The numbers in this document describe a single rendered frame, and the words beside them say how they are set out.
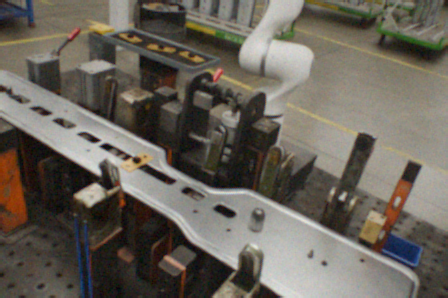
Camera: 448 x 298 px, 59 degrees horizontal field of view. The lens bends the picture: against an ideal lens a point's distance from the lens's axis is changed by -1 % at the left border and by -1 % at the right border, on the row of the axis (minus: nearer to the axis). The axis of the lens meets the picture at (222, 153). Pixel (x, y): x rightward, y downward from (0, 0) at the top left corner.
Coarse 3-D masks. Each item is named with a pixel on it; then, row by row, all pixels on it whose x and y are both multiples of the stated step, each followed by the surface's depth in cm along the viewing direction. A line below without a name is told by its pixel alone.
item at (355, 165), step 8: (360, 136) 77; (368, 136) 79; (376, 136) 78; (360, 144) 77; (368, 144) 76; (352, 152) 81; (360, 152) 81; (368, 152) 79; (352, 160) 82; (360, 160) 81; (368, 160) 81; (344, 168) 82; (352, 168) 82; (360, 168) 81; (344, 176) 83; (352, 176) 83; (360, 176) 81; (344, 184) 84; (352, 184) 83; (336, 192) 84; (352, 192) 83; (336, 200) 86; (344, 208) 84
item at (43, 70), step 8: (32, 56) 131; (40, 56) 132; (48, 56) 132; (32, 64) 128; (40, 64) 127; (48, 64) 130; (56, 64) 133; (32, 72) 130; (40, 72) 129; (48, 72) 131; (56, 72) 134; (32, 80) 132; (40, 80) 130; (48, 80) 132; (56, 80) 135; (48, 88) 134; (56, 88) 137; (56, 120) 143
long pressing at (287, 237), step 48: (0, 96) 117; (48, 96) 121; (48, 144) 100; (96, 144) 102; (144, 144) 105; (144, 192) 88; (240, 192) 92; (192, 240) 78; (240, 240) 79; (288, 240) 81; (336, 240) 83; (288, 288) 71; (336, 288) 72; (384, 288) 73
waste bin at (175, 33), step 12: (144, 0) 378; (156, 0) 386; (168, 0) 387; (144, 12) 350; (156, 12) 347; (168, 12) 348; (180, 12) 356; (144, 24) 357; (156, 24) 353; (168, 24) 356; (180, 24) 364; (168, 36) 364; (180, 36) 377
